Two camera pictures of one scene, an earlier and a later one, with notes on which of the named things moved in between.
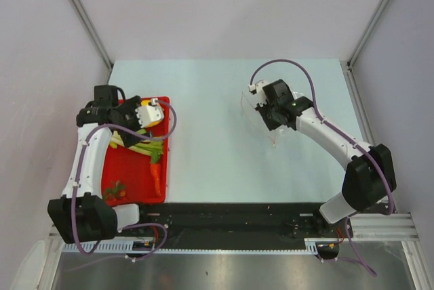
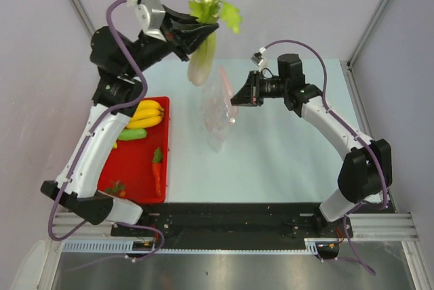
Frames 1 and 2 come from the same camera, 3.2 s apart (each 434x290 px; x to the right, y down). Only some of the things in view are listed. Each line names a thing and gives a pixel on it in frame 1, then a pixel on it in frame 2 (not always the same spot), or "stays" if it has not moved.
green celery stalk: [153, 147] to [207, 9]
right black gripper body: [268, 111] to [268, 89]
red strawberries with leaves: [115, 193] stays
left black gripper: [129, 106] to [186, 38]
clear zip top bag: [249, 101] to [218, 113]
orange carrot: [156, 156] stays
